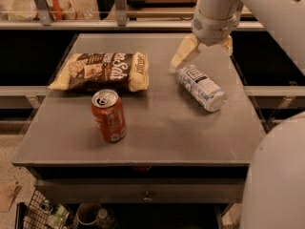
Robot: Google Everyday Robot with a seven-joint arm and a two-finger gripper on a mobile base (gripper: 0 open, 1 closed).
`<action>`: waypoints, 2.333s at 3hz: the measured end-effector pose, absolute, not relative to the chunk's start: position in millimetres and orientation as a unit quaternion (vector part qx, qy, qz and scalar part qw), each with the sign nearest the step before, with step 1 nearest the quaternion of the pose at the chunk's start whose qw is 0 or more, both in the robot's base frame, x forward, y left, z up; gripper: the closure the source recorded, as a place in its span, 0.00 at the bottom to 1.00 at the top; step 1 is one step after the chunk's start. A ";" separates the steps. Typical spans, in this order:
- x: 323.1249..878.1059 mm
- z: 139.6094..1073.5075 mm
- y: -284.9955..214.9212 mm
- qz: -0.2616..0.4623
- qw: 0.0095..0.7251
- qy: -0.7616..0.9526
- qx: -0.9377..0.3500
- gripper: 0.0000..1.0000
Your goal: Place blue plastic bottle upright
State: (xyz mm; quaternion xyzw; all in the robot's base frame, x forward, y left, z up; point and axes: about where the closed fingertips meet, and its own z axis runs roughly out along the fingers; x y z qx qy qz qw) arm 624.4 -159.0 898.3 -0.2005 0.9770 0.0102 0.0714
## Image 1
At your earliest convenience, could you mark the red soda can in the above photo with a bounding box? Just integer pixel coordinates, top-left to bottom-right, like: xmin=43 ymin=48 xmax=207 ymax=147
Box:
xmin=91 ymin=89 xmax=126 ymax=142

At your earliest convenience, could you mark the brown cup under table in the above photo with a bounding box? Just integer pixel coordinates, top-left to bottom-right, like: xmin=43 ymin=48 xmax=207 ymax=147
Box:
xmin=75 ymin=203 xmax=101 ymax=227

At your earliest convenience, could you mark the grey table drawer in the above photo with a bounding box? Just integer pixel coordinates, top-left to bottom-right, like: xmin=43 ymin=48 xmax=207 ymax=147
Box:
xmin=35 ymin=178 xmax=245 ymax=203

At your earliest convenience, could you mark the white orange plastic bag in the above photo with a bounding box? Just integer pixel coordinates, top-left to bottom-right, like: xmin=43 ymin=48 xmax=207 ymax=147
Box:
xmin=7 ymin=0 xmax=77 ymax=21

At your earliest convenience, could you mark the brown yellow chips bag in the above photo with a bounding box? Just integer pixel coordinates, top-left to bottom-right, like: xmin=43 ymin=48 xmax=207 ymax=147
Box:
xmin=49 ymin=52 xmax=149 ymax=93

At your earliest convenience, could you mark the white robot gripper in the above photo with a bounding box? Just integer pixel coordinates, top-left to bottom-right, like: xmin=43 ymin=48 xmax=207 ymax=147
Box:
xmin=170 ymin=7 xmax=242 ymax=72

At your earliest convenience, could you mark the clear blue plastic water bottle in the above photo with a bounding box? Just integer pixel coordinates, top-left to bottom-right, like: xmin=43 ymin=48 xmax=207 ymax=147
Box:
xmin=178 ymin=65 xmax=227 ymax=113

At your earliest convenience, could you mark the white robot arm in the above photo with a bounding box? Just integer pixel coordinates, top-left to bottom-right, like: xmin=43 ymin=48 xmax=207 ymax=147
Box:
xmin=171 ymin=0 xmax=305 ymax=229

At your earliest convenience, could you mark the wire basket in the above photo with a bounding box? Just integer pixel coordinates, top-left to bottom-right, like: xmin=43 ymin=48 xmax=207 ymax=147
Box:
xmin=21 ymin=190 xmax=51 ymax=229

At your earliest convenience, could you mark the bottle under table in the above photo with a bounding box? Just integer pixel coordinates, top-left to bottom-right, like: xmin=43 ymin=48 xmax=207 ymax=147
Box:
xmin=96 ymin=208 xmax=117 ymax=229

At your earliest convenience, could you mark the green package in basket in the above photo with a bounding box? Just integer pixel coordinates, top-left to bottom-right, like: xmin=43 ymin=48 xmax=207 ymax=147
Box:
xmin=46 ymin=204 xmax=70 ymax=229

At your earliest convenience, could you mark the metal shelf rail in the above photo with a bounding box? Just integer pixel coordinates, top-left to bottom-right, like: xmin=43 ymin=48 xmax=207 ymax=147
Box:
xmin=0 ymin=19 xmax=265 ymax=31

